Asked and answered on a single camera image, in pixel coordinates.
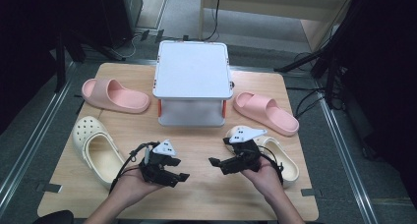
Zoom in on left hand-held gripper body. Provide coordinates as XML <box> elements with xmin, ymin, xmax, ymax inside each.
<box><xmin>139</xmin><ymin>139</ymin><xmax>181</xmax><ymax>186</ymax></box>

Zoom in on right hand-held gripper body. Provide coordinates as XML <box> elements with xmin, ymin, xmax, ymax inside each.
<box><xmin>220</xmin><ymin>126</ymin><xmax>268</xmax><ymax>176</ymax></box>

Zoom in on cream clog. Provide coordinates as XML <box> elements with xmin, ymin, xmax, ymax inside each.
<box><xmin>72</xmin><ymin>115</ymin><xmax>128</xmax><ymax>190</ymax></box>
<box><xmin>225</xmin><ymin>125</ymin><xmax>300</xmax><ymax>190</ymax></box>

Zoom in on pink slipper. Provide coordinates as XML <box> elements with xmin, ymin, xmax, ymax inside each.
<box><xmin>81</xmin><ymin>78</ymin><xmax>151</xmax><ymax>115</ymax></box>
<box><xmin>232</xmin><ymin>91</ymin><xmax>300</xmax><ymax>138</ymax></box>

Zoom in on white storage box with lid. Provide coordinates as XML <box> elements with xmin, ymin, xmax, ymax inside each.
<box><xmin>151</xmin><ymin>39</ymin><xmax>235</xmax><ymax>128</ymax></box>

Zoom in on person's left hand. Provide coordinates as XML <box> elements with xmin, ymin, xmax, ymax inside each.
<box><xmin>109</xmin><ymin>166</ymin><xmax>165</xmax><ymax>207</ymax></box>

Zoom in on person's right hand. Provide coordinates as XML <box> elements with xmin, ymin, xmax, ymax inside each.
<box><xmin>241</xmin><ymin>153</ymin><xmax>284</xmax><ymax>205</ymax></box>

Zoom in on dark tape piece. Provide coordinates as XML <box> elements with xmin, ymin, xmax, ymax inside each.
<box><xmin>35</xmin><ymin>182</ymin><xmax>64</xmax><ymax>195</ymax></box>
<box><xmin>300</xmin><ymin>188</ymin><xmax>325</xmax><ymax>198</ymax></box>

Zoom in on black tripod stand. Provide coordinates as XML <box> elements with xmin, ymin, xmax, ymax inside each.
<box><xmin>274</xmin><ymin>36</ymin><xmax>342</xmax><ymax>110</ymax></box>
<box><xmin>53</xmin><ymin>27</ymin><xmax>127</xmax><ymax>94</ymax></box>

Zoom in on dark cabinet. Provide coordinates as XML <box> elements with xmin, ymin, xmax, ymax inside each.
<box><xmin>97</xmin><ymin>0</ymin><xmax>145</xmax><ymax>49</ymax></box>

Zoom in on right hand-held gripper cable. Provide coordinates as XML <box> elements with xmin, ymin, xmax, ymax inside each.
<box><xmin>258</xmin><ymin>144</ymin><xmax>285</xmax><ymax>186</ymax></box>

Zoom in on black floor cables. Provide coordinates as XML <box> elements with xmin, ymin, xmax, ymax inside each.
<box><xmin>284</xmin><ymin>51</ymin><xmax>329</xmax><ymax>120</ymax></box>

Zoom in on metal floor rail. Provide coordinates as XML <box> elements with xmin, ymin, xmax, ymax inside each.
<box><xmin>0</xmin><ymin>62</ymin><xmax>77</xmax><ymax>216</ymax></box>
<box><xmin>314</xmin><ymin>80</ymin><xmax>379</xmax><ymax>224</ymax></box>

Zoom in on white floor cable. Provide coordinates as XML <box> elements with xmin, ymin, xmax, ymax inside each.
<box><xmin>121</xmin><ymin>32</ymin><xmax>143</xmax><ymax>59</ymax></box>

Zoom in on black hanging cable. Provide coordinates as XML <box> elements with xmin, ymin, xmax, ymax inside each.
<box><xmin>201</xmin><ymin>0</ymin><xmax>223</xmax><ymax>42</ymax></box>

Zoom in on light wooden furniture frame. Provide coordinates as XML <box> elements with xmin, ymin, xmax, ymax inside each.
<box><xmin>198</xmin><ymin>0</ymin><xmax>357</xmax><ymax>53</ymax></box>

